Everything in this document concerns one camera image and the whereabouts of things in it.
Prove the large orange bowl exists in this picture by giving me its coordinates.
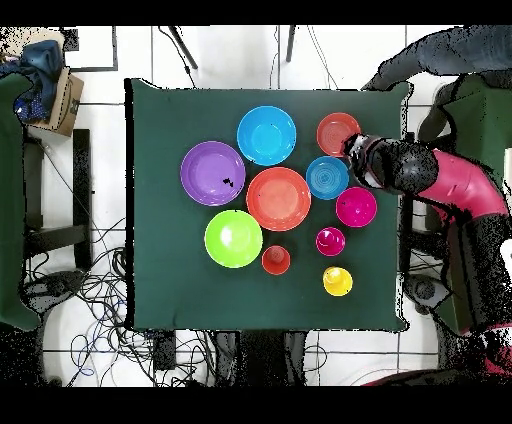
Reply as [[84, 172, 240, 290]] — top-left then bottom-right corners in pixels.
[[245, 166, 312, 233]]

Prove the green bowl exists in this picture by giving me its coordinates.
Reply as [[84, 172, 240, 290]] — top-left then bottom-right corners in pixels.
[[203, 209, 264, 270]]

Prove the small blue bowl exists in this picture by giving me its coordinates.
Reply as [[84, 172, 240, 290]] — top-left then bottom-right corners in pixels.
[[305, 155, 351, 201]]

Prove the pink bowl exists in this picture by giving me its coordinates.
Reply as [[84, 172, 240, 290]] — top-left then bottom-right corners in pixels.
[[334, 186, 378, 229]]

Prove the orange cup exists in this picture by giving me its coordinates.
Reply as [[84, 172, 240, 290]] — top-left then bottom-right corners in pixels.
[[260, 244, 292, 276]]

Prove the purple bowl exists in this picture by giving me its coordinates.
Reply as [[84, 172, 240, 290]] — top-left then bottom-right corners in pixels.
[[179, 140, 247, 207]]

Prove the large blue bowl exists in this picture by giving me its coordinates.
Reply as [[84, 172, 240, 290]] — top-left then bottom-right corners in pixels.
[[236, 104, 298, 167]]

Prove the pink cup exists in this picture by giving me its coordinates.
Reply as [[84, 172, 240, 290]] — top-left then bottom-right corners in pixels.
[[314, 226, 347, 258]]

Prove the small orange bowl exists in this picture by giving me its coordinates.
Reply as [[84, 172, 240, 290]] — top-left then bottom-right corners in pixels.
[[316, 111, 362, 158]]

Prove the yellow cup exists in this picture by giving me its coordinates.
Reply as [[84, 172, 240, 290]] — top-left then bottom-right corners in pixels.
[[322, 265, 354, 298]]

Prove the dark green tablecloth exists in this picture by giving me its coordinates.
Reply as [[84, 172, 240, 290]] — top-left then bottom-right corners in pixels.
[[124, 77, 413, 334]]

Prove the black power strip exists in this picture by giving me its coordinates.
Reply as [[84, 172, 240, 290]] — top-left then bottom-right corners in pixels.
[[152, 329, 178, 371]]

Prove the black tripod leg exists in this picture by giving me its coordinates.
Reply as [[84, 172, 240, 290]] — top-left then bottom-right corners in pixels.
[[167, 25, 199, 70], [285, 24, 297, 63]]

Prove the dark grey stand base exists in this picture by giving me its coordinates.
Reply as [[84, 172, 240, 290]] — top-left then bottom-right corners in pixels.
[[403, 273, 453, 315], [21, 270, 87, 317]]

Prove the green covered side table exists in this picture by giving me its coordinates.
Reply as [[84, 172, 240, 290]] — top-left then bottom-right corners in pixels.
[[435, 73, 512, 337], [0, 73, 41, 331]]

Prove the blue cloth bundle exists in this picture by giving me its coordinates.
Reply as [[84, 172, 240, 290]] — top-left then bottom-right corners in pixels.
[[0, 38, 65, 125]]

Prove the person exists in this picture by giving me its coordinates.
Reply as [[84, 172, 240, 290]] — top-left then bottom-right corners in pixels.
[[361, 24, 512, 141]]

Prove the black chair frame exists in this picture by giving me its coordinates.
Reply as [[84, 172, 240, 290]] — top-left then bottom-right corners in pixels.
[[21, 128, 93, 273], [399, 131, 449, 273]]

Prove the tangle of cables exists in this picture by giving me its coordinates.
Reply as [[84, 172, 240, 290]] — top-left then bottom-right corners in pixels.
[[23, 215, 217, 387]]

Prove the white board black frame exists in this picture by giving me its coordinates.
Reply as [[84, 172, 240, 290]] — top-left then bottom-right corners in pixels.
[[63, 25, 119, 73]]

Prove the blue cable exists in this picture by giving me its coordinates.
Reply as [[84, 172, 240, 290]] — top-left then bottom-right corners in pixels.
[[71, 335, 97, 379]]

